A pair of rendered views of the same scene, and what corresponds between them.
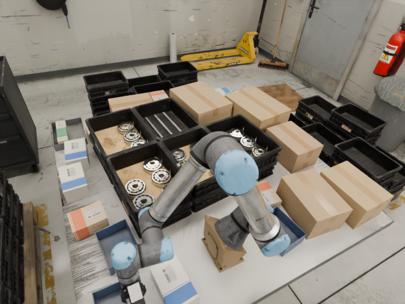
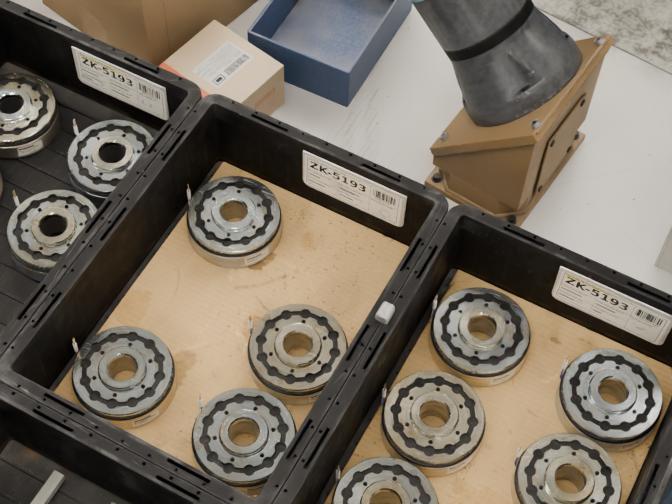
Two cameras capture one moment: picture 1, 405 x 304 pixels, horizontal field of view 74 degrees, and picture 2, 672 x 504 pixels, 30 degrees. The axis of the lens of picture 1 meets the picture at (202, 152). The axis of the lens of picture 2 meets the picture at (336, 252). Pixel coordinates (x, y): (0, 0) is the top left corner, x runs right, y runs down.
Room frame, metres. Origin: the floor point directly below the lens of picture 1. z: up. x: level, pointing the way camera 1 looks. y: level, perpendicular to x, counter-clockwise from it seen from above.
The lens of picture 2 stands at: (1.31, 0.63, 2.00)
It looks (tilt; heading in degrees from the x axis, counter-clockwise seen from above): 58 degrees down; 242
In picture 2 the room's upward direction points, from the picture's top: 2 degrees clockwise
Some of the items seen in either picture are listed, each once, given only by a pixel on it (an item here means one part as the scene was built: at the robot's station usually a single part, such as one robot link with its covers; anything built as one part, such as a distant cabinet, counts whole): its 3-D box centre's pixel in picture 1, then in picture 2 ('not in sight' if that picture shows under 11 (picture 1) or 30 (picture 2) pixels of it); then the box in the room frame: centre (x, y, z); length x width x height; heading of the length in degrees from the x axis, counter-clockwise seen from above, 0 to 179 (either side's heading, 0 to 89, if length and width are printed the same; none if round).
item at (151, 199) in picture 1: (143, 201); (611, 393); (0.79, 0.26, 0.86); 0.10 x 0.10 x 0.01
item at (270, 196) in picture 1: (263, 196); (208, 97); (0.98, -0.36, 0.74); 0.16 x 0.12 x 0.07; 25
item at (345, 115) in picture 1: (348, 136); not in sight; (2.15, -1.42, 0.37); 0.42 x 0.34 x 0.46; 30
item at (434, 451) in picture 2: (161, 176); (434, 416); (0.96, 0.21, 0.86); 0.10 x 0.10 x 0.01
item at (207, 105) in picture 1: (199, 107); not in sight; (1.77, 0.05, 0.80); 0.40 x 0.30 x 0.20; 38
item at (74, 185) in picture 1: (74, 181); not in sight; (0.98, 0.70, 0.74); 0.20 x 0.12 x 0.09; 31
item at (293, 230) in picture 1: (279, 230); (332, 20); (0.78, -0.42, 0.74); 0.20 x 0.15 x 0.07; 37
